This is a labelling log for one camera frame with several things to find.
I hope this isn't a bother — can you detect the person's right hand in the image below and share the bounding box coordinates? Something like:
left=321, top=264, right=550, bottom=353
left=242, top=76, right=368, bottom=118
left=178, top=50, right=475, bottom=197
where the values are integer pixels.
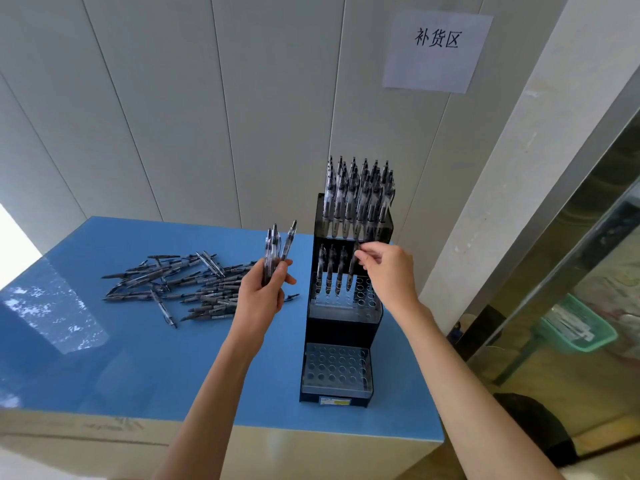
left=353, top=242, right=432, bottom=327

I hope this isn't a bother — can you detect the person's left hand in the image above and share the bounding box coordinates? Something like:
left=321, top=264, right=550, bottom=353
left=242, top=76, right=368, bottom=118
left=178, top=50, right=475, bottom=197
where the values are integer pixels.
left=226, top=258, right=298, bottom=364

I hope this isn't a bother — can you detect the pile of black pens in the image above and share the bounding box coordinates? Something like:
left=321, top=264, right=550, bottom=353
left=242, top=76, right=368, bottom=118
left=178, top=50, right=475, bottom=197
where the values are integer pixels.
left=101, top=250, right=301, bottom=329

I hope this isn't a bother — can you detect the black tiered pen display stand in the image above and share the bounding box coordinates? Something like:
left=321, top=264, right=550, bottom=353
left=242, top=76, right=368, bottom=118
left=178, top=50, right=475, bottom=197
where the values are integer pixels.
left=299, top=193, right=396, bottom=409

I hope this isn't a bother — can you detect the row of black pens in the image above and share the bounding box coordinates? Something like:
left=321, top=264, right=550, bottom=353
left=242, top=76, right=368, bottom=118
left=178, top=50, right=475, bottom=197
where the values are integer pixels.
left=319, top=155, right=397, bottom=241

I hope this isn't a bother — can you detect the person's right forearm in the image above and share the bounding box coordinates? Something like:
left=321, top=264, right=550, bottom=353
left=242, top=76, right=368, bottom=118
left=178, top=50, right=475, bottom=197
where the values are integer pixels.
left=399, top=307, right=566, bottom=480

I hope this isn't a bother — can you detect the person's left forearm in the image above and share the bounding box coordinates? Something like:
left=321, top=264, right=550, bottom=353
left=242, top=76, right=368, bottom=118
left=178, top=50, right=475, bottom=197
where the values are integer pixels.
left=152, top=337, right=253, bottom=480

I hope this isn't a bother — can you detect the blue table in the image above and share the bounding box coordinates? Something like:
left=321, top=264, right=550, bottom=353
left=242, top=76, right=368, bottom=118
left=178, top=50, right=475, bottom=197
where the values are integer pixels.
left=0, top=216, right=446, bottom=480

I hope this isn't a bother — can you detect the steel framed glass partition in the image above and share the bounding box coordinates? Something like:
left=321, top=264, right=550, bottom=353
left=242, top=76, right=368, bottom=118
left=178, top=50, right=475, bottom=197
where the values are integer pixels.
left=455, top=119, right=640, bottom=461

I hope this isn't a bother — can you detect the white paper sign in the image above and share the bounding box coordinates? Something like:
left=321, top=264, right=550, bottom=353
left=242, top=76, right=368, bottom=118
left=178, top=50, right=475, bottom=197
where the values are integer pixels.
left=382, top=9, right=495, bottom=95

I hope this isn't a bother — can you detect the black round object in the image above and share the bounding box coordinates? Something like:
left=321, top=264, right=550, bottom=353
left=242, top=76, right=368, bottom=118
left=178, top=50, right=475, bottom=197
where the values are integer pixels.
left=492, top=393, right=581, bottom=468

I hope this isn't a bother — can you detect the green plastic basket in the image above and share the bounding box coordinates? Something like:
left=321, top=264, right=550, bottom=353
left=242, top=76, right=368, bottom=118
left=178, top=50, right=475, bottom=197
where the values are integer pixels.
left=537, top=293, right=619, bottom=354

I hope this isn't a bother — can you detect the dark framed glass door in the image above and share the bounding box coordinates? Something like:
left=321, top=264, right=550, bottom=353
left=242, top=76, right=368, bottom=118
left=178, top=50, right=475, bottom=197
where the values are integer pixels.
left=0, top=202, right=43, bottom=291

